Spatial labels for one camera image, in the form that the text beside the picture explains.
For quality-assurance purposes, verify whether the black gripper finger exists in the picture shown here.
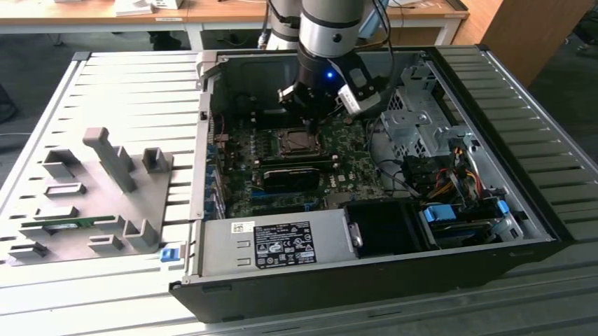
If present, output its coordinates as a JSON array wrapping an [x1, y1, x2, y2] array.
[[312, 101, 338, 134], [279, 85, 315, 134]]

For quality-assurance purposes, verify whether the silver CPU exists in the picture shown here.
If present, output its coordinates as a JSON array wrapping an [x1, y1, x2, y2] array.
[[284, 131, 315, 150]]

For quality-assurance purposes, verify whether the metal socket cover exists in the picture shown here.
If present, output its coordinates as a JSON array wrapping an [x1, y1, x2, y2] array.
[[278, 128, 326, 157]]

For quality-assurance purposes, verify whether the black RAM slot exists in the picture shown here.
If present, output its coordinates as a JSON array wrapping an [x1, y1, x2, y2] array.
[[258, 156, 338, 169]]

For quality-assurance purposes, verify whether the green motherboard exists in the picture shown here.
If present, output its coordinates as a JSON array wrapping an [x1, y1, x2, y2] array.
[[204, 115, 403, 220]]

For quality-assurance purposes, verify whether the silver metal drive cage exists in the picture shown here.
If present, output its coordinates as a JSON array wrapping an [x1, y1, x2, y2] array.
[[378, 57, 482, 158]]

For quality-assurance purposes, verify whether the light wooden desk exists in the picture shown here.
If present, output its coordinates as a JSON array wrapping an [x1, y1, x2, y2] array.
[[0, 0, 203, 36], [186, 0, 471, 46]]

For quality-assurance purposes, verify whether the black bag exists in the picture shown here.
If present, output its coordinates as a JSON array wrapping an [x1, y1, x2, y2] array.
[[147, 31, 183, 52]]

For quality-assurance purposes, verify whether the black fan shroud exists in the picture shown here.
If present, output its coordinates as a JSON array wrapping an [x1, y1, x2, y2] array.
[[343, 201, 441, 260]]

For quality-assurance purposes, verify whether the blue disk carrier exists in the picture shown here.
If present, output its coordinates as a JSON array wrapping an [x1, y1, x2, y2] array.
[[419, 204, 457, 223]]

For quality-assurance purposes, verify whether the white paper stack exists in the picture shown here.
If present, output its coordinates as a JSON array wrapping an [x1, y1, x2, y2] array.
[[115, 0, 156, 17]]

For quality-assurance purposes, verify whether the silver power supply unit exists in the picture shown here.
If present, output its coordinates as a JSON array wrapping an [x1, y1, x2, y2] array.
[[198, 209, 361, 281]]

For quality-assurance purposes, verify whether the brown wooden cabinet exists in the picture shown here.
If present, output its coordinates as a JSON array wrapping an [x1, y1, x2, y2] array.
[[450, 0, 590, 88]]

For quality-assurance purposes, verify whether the grey parts rack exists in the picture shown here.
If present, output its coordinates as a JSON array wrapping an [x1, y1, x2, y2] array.
[[8, 126, 175, 269]]

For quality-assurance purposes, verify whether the black open PC case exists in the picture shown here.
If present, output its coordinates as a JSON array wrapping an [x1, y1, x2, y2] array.
[[167, 44, 575, 325]]

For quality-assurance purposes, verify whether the green RAM stick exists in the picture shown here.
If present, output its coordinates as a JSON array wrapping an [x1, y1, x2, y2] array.
[[20, 215, 118, 234]]

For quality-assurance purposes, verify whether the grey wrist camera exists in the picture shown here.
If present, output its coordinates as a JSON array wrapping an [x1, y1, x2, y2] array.
[[335, 55, 382, 115]]

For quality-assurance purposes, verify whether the coloured power wire bundle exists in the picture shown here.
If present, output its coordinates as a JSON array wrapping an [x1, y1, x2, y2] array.
[[431, 167, 482, 200]]

